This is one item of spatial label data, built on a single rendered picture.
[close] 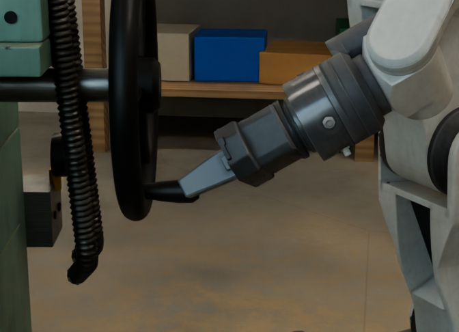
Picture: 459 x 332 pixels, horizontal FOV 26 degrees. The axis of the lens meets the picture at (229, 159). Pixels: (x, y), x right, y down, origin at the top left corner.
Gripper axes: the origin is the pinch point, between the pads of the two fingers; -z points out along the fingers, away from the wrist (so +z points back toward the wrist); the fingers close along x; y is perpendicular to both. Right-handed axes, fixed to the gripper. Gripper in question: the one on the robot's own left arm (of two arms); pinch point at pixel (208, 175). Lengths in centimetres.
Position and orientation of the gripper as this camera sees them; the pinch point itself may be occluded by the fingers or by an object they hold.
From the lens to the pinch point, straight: 101.4
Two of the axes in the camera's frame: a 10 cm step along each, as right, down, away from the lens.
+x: 2.1, 1.0, 9.7
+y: -4.6, -8.7, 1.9
